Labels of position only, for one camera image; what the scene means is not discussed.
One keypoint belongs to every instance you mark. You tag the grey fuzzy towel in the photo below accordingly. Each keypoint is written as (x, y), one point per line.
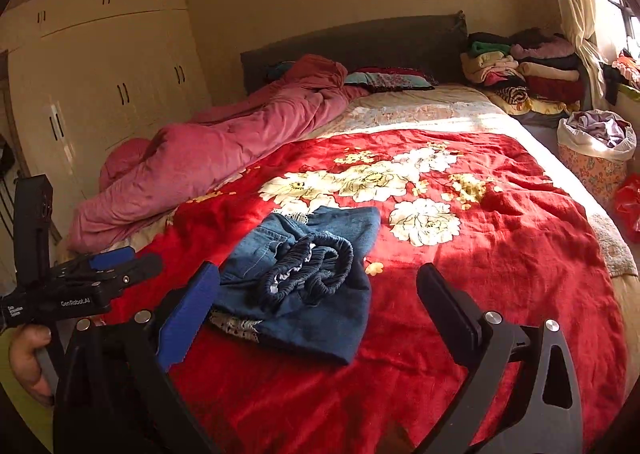
(615, 249)

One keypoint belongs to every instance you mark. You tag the red plastic bag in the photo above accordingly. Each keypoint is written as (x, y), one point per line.
(629, 209)

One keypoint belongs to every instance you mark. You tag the dark grey headboard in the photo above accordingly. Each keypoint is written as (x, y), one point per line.
(375, 43)

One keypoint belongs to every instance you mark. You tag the pink quilt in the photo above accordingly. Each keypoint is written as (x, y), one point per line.
(200, 158)

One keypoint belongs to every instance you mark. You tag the red floral blanket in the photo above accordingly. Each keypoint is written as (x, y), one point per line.
(500, 244)

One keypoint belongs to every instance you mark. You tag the patterned cloth heap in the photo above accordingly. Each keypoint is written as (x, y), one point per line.
(627, 68)

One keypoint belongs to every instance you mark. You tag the person's left hand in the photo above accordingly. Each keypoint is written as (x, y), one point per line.
(27, 354)

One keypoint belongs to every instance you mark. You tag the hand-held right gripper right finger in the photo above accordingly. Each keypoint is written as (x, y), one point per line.
(445, 314)

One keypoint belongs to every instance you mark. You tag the pile of folded clothes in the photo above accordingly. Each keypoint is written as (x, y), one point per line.
(500, 63)

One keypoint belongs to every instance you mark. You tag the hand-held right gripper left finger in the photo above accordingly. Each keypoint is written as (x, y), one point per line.
(187, 314)

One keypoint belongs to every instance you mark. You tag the cream wardrobe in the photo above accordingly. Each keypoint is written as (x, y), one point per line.
(100, 83)

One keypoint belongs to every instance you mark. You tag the dark metal rack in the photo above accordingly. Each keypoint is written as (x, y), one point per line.
(6, 158)

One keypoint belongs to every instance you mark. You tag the floral laundry basket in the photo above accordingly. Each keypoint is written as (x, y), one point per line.
(590, 168)

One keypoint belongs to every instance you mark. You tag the patterned pillow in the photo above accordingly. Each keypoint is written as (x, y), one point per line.
(390, 79)

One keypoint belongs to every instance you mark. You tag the blue denim pants with lace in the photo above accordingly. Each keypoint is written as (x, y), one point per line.
(320, 324)

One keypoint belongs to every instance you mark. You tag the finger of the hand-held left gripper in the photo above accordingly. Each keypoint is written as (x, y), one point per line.
(145, 266)
(107, 259)

